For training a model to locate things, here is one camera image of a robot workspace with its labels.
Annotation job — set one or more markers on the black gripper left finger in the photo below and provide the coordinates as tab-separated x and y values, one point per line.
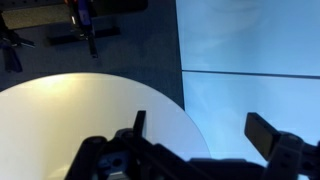
139	121

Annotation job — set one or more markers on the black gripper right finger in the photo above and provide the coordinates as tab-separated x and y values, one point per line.
261	133

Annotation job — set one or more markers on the black stand foot bar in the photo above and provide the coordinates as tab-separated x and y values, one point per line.
106	33

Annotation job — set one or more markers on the black tripod legs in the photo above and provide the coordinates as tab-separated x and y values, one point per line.
11	56

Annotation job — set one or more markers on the grey olive flat panel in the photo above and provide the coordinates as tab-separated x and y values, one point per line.
36	16

